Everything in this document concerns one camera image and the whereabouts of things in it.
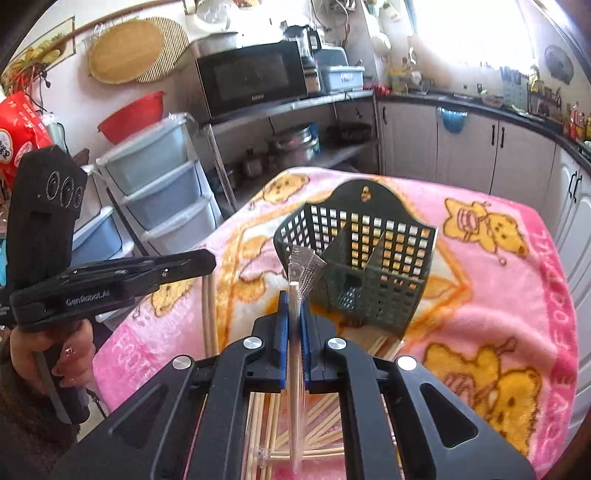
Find red plastic basin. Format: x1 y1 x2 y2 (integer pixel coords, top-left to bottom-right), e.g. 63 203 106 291
97 91 165 145

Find black microwave oven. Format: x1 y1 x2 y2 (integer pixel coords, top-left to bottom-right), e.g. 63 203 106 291
184 41 308 123

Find pink cartoon bear blanket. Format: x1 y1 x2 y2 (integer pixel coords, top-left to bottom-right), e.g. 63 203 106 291
93 167 578 476

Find electric kettle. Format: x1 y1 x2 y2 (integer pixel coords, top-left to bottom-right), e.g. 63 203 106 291
283 25 322 58

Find red snack bag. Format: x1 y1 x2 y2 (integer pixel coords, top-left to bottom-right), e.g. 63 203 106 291
0 91 53 190

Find blue plastic drawer unit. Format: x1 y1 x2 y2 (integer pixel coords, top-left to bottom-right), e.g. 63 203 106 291
87 113 223 256

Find left hand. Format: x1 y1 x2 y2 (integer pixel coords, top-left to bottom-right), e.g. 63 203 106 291
8 317 98 395

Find round woven mat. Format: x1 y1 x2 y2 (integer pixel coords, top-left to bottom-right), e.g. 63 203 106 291
135 17 189 84

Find white kitchen cabinets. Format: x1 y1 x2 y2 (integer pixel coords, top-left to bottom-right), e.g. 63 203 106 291
376 100 590 435

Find metal shelf rack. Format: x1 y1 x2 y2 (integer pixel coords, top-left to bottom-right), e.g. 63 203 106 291
194 90 379 218

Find blue plastic container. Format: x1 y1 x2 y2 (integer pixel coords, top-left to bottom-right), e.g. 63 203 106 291
320 66 365 94

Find dark green utensil basket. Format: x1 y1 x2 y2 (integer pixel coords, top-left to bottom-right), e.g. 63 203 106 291
273 179 438 337

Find blue hanging bin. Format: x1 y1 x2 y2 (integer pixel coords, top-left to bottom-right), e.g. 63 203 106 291
438 107 468 134

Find round wooden board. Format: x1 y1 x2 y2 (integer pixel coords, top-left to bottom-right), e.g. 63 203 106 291
88 20 164 85

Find stainless steel pot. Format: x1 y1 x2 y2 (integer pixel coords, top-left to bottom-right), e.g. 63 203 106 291
266 123 321 170

